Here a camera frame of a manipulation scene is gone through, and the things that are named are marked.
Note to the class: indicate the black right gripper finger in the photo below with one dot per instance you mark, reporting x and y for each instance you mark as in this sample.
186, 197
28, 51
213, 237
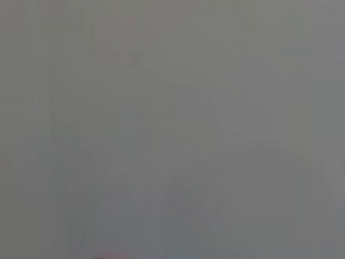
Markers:
178, 205
122, 205

